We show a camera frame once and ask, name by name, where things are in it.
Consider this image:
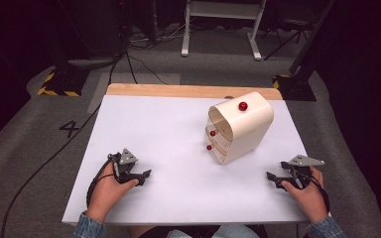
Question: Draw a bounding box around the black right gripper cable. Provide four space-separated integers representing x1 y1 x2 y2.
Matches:
306 172 331 213

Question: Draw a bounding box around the black tripod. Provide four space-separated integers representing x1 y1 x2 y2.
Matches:
263 18 310 61

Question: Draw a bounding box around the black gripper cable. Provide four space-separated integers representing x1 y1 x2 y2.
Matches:
306 172 331 213
85 152 120 208

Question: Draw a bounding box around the clear drawer with red knob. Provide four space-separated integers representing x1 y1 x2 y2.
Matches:
205 125 234 147
205 140 229 160

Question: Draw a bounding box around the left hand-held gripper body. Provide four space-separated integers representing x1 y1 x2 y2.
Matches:
107 148 143 185

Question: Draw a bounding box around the person's left hand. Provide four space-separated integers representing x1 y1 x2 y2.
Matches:
85 164 140 223

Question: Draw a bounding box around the black slanted pole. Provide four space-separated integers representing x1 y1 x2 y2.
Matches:
288 0 337 75

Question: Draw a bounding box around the long black floor cable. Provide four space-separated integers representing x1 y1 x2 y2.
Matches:
0 49 128 238

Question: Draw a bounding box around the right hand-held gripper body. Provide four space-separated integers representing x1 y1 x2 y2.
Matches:
280 154 325 190

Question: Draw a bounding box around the person's right hand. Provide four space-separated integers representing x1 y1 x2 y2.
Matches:
280 166 330 224

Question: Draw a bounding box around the white desk frame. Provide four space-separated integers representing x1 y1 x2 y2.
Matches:
181 0 268 61

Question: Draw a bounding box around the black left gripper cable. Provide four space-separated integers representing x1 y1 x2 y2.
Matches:
85 152 120 208

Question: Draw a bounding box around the grey floor sheet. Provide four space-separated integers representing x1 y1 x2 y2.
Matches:
85 71 182 115

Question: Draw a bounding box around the yellow-black striped stand base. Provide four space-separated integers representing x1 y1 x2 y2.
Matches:
272 73 318 102
37 67 91 98

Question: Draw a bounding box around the cream mini drawer cabinet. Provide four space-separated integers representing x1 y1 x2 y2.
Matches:
204 90 275 166

